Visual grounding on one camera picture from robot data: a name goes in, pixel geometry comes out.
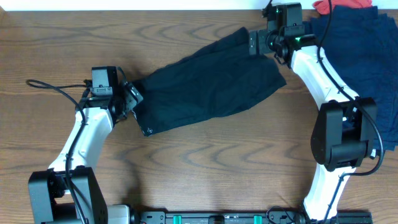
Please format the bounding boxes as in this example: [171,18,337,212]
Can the black shorts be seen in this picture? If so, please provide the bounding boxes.
[133,27,286,136]

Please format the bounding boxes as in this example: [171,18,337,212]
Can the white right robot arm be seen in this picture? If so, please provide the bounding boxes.
[249,2,385,223]

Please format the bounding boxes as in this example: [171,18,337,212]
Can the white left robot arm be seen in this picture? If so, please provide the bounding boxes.
[28,66,143,224]

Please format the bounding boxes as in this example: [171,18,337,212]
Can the orange red garment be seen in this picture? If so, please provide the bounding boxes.
[312,0,373,15]

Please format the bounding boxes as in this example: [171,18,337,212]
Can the navy blue shorts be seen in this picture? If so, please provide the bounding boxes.
[305,6,397,151]

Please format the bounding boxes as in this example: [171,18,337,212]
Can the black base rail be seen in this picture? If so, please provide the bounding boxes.
[133,208,373,224]

